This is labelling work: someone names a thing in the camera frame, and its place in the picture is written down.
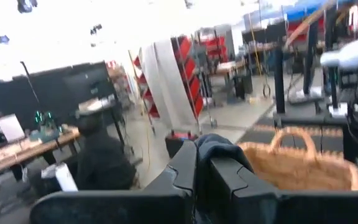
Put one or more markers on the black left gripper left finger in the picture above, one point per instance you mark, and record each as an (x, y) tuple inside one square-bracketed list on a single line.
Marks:
[(154, 205)]

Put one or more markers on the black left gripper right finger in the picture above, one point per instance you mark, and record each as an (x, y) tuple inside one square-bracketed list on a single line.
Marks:
[(259, 205)]

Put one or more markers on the black garment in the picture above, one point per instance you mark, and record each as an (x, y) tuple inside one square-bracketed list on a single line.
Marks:
[(216, 146)]

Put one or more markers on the woven wicker basket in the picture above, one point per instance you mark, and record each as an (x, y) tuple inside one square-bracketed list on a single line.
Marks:
[(291, 168)]

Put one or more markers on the person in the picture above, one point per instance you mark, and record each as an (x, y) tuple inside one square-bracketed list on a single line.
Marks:
[(104, 165)]

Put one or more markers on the black and red crate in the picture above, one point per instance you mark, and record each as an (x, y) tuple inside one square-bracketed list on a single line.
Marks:
[(179, 144)]

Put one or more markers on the white board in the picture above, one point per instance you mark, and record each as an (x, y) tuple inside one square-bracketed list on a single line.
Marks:
[(169, 87)]

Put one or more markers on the wooden desk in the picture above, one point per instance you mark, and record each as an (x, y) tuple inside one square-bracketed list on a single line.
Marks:
[(26, 152)]

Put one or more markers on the rack with red bins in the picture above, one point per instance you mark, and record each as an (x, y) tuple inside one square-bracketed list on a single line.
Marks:
[(191, 68)]

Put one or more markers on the black partition screen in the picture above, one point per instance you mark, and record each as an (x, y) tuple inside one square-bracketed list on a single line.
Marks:
[(57, 87)]

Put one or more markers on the white laptop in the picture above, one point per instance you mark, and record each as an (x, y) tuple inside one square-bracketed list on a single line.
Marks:
[(11, 127)]

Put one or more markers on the black-frame wooden workbench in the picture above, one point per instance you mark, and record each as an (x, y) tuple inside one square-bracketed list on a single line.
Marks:
[(279, 81)]

